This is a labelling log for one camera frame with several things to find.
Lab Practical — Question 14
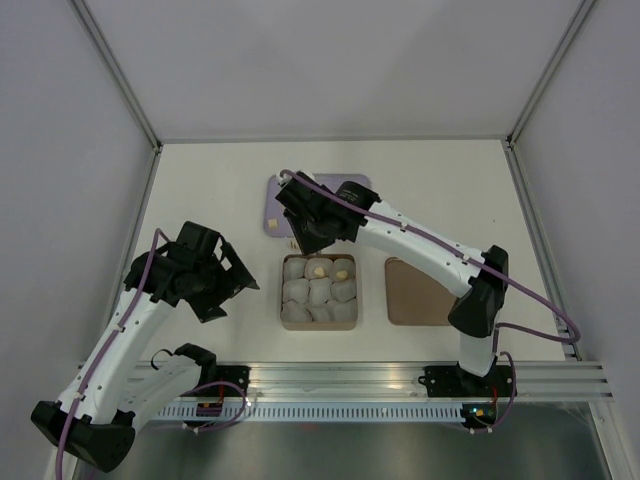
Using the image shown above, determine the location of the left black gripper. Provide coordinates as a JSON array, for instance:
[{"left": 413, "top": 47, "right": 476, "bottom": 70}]
[{"left": 184, "top": 243, "right": 258, "bottom": 323}]

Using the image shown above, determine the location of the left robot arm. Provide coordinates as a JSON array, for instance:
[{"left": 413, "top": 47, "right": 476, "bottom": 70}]
[{"left": 31, "top": 221, "right": 258, "bottom": 479}]

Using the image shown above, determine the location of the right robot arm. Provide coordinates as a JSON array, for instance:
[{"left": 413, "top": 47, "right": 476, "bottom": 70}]
[{"left": 276, "top": 170, "right": 509, "bottom": 395}]

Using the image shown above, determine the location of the purple tray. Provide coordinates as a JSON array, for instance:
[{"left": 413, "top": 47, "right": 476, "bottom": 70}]
[{"left": 263, "top": 173, "right": 372, "bottom": 238}]

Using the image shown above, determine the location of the gold tin box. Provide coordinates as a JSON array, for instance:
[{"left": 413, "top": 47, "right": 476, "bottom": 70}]
[{"left": 279, "top": 254, "right": 359, "bottom": 332}]

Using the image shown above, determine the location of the gold tin lid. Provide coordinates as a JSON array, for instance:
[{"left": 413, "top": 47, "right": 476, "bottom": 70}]
[{"left": 384, "top": 257, "right": 456, "bottom": 327}]

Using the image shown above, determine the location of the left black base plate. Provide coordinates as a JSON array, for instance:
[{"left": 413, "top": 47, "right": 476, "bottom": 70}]
[{"left": 198, "top": 365, "right": 251, "bottom": 397}]

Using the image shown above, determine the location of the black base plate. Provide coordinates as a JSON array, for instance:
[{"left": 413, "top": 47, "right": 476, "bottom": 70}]
[
  {"left": 198, "top": 365, "right": 251, "bottom": 397},
  {"left": 418, "top": 362, "right": 515, "bottom": 399}
]

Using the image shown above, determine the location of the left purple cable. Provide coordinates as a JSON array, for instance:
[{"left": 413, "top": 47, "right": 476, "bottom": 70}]
[{"left": 52, "top": 227, "right": 181, "bottom": 480}]

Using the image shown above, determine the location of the aluminium rail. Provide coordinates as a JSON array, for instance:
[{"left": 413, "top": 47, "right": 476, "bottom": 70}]
[{"left": 77, "top": 360, "right": 614, "bottom": 401}]

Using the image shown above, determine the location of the white slotted cable duct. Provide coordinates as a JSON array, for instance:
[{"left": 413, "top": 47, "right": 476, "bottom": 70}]
[{"left": 153, "top": 401, "right": 463, "bottom": 423}]

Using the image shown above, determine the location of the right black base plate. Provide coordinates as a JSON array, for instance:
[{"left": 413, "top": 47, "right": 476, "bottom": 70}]
[{"left": 418, "top": 362, "right": 515, "bottom": 399}]

